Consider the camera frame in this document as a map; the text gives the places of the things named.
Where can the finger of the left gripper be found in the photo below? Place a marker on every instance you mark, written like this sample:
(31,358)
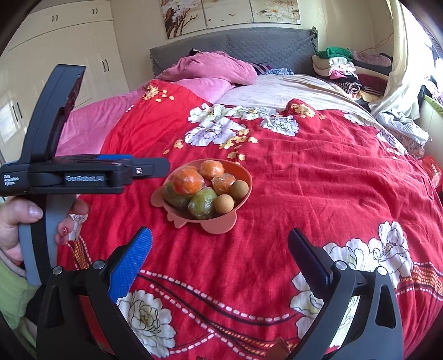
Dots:
(145,168)
(91,157)

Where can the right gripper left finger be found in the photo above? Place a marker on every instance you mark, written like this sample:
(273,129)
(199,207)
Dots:
(63,330)

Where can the green citrus fruit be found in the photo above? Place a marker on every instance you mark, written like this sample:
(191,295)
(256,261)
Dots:
(201,205)

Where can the small orange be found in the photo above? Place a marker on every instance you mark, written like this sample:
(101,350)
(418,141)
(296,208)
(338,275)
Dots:
(221,184)

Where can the brown longan fruit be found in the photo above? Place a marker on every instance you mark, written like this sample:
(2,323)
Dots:
(239,189)
(223,204)

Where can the person's left hand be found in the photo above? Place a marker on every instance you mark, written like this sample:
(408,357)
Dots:
(17,210)

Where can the pink quilt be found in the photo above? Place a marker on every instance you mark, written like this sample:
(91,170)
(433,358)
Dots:
(87,128)

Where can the green sleeve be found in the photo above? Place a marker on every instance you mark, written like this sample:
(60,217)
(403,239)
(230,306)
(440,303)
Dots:
(16,293)

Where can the wrapped orange in bowl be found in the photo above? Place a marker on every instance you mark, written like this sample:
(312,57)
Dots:
(210,169)

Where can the pink fruit bowl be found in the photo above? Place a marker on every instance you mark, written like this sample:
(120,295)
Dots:
(218,224)

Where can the pink pillow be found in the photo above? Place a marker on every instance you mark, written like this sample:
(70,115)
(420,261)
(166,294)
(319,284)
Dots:
(217,65)

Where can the beige bed cover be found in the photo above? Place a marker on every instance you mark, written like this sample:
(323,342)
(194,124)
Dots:
(275,91)

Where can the grey padded headboard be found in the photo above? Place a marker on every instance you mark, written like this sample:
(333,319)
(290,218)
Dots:
(276,47)

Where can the cream curtain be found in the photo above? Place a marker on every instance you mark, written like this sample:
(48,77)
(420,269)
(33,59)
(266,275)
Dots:
(412,64)

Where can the pile of folded clothes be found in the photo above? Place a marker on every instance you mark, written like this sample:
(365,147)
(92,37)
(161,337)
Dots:
(359,76)

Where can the floral wall painting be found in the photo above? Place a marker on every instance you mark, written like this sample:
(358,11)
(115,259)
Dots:
(182,17)

